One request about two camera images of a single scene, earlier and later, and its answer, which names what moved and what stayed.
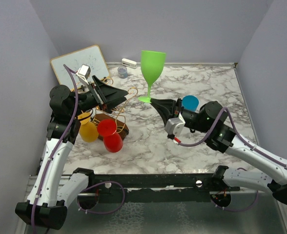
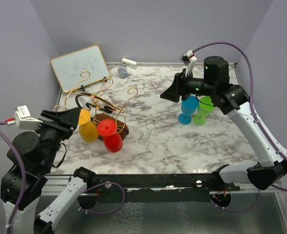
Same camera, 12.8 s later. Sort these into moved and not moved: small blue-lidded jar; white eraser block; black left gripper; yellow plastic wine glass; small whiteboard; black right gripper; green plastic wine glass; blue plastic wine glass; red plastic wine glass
Moved: green plastic wine glass; black right gripper; black left gripper
Not moved: red plastic wine glass; small whiteboard; blue plastic wine glass; yellow plastic wine glass; small blue-lidded jar; white eraser block
